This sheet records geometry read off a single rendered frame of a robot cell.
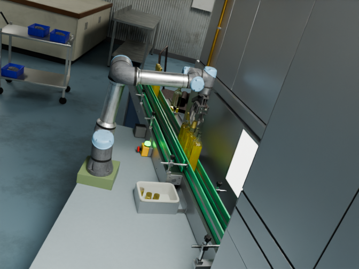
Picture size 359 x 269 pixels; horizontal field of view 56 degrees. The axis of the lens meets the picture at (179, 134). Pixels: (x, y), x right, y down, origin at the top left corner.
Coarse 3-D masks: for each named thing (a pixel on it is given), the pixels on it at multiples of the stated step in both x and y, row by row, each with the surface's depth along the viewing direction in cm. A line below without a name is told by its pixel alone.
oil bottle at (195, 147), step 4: (192, 140) 202; (196, 140) 200; (200, 140) 202; (192, 144) 201; (196, 144) 199; (200, 144) 200; (192, 148) 201; (196, 148) 201; (200, 148) 201; (192, 152) 201; (196, 152) 202; (188, 156) 206; (192, 156) 203; (196, 156) 203; (192, 160) 204; (196, 160) 205; (192, 164) 205; (196, 164) 206; (192, 168) 207
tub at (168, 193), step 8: (136, 184) 191; (144, 184) 194; (152, 184) 196; (160, 184) 197; (168, 184) 199; (144, 192) 196; (152, 192) 198; (160, 192) 199; (168, 192) 200; (176, 192) 193; (144, 200) 179; (152, 200) 181; (160, 200) 182; (168, 200) 184; (176, 200) 186
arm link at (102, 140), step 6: (96, 132) 189; (102, 132) 190; (108, 132) 191; (96, 138) 185; (102, 138) 186; (108, 138) 187; (96, 144) 185; (102, 144) 184; (108, 144) 186; (96, 150) 186; (102, 150) 186; (108, 150) 188; (96, 156) 188; (102, 156) 188; (108, 156) 190
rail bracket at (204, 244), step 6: (210, 240) 141; (192, 246) 140; (198, 246) 141; (204, 246) 141; (210, 246) 143; (216, 246) 144; (204, 252) 143; (198, 258) 145; (198, 264) 145; (204, 264) 147; (210, 264) 147
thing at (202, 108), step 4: (200, 96) 200; (204, 96) 195; (208, 96) 197; (200, 100) 199; (204, 100) 197; (196, 104) 199; (200, 104) 197; (204, 104) 196; (196, 108) 199; (200, 108) 197; (204, 108) 197; (208, 108) 198; (196, 112) 198; (200, 112) 198; (204, 112) 199
